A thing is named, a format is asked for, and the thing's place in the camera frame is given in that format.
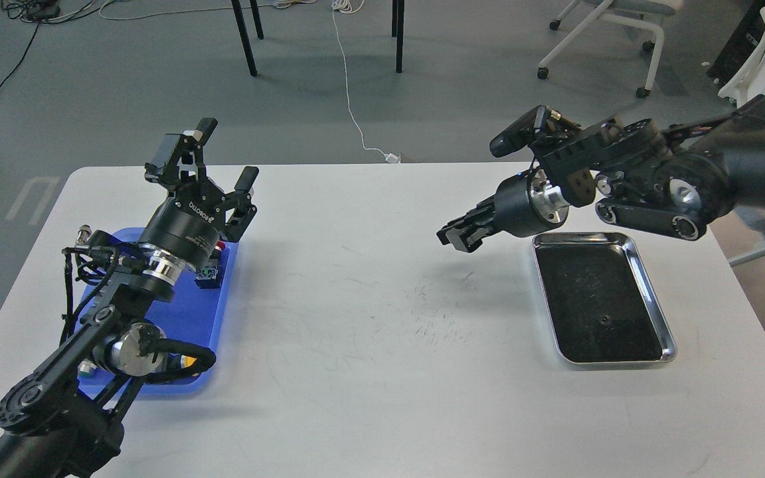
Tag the yellow push button switch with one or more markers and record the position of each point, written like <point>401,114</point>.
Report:
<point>186,364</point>

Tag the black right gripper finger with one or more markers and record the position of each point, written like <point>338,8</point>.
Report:
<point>468,231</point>
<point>443,234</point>

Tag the red push button switch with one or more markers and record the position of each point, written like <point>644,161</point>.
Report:
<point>211,275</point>

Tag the blue plastic tray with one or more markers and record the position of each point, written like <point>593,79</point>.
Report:
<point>194,315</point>

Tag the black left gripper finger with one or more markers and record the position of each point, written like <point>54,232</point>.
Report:
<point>240,201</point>
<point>194,140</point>

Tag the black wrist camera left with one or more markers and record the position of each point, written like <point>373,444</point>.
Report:
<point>164,168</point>

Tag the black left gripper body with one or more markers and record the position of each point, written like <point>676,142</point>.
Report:
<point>186,224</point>

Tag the silver metal tray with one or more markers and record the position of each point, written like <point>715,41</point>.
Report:
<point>584,275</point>

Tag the green orange push button switch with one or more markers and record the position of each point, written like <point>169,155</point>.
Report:
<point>86,370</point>

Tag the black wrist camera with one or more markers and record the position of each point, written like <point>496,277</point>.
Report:
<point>164,168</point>
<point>521,133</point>

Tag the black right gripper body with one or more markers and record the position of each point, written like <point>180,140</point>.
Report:
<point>528,205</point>

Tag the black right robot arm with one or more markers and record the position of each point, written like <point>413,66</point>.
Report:
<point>667,181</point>

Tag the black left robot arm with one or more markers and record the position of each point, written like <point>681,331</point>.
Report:
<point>67,416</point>

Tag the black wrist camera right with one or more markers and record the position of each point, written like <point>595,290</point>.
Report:
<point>521,133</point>

